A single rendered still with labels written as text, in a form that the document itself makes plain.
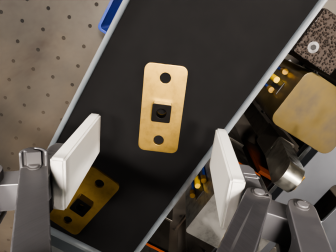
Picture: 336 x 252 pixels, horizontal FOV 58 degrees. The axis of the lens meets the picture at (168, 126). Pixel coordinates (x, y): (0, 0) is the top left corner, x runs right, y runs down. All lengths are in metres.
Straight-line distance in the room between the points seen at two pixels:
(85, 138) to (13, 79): 0.68
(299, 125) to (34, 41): 0.62
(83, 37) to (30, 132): 0.29
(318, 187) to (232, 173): 0.40
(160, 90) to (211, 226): 0.21
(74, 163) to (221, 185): 0.08
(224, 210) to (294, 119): 0.25
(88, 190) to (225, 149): 0.19
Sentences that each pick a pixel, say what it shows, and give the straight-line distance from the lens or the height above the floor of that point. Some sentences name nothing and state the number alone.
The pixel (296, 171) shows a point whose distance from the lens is 0.40.
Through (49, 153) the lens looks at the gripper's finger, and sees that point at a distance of 0.18.
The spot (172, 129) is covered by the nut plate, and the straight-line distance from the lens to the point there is 0.28.
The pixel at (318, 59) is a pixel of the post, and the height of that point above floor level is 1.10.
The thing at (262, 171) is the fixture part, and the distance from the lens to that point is 0.66.
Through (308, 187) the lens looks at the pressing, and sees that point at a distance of 0.54.
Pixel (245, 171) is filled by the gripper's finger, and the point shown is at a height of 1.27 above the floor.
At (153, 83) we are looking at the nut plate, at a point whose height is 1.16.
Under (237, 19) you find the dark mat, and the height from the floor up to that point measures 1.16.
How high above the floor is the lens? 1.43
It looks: 69 degrees down
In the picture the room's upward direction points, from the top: 173 degrees counter-clockwise
